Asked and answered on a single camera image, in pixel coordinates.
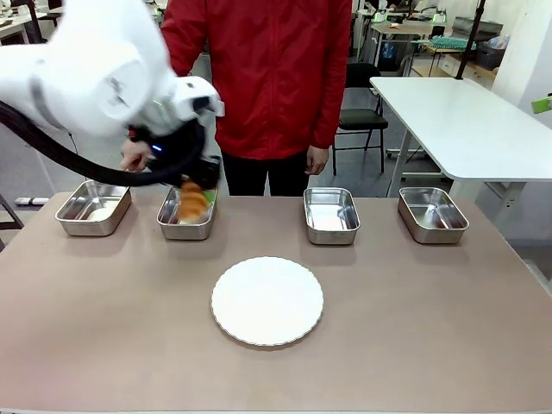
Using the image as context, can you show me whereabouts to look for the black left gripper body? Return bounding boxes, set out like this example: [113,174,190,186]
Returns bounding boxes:
[185,154,223,191]

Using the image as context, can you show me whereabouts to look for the golden brown croissant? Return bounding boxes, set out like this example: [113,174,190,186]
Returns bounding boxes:
[178,180,209,225]

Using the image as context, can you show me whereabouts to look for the rectangular steel container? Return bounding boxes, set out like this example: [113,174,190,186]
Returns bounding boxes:
[155,183,219,241]
[54,179,133,237]
[397,185,470,245]
[303,186,361,246]

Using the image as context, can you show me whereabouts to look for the person's right hand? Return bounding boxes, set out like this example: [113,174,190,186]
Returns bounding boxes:
[119,138,152,173]

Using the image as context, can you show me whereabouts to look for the person's left hand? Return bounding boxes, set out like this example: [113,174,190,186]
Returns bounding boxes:
[304,145,331,176]

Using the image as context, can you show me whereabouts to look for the person's black trousers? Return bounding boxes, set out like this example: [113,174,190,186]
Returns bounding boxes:
[218,148,311,198]

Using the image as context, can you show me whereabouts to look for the person's red jacket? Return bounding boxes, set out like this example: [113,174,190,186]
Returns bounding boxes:
[160,0,354,160]

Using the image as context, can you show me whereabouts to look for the white scalloped plate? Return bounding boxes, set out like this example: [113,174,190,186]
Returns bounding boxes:
[210,256,325,348]

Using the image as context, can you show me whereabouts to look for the black folding chair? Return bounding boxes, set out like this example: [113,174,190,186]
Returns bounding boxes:
[334,63,389,176]

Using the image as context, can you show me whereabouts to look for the large white table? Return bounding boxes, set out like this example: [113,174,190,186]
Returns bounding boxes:
[369,76,552,212]

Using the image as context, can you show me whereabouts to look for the teal mesh basket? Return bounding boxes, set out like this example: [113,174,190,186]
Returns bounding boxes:
[430,34,477,52]

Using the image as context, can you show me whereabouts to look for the black storage crate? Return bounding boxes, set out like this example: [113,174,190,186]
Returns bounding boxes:
[475,41,505,71]

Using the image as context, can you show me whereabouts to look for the green white block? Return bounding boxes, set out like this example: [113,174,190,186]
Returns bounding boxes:
[530,92,552,115]

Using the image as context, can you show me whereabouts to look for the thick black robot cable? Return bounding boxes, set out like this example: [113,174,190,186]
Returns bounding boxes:
[0,101,206,188]

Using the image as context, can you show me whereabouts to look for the black metal frame leg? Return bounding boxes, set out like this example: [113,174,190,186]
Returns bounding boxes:
[0,193,26,252]

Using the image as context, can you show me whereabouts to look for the background desk with white frame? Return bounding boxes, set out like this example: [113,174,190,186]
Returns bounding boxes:
[370,20,434,66]

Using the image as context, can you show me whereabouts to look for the black camera stand pole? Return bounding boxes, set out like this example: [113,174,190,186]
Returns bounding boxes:
[455,0,486,81]

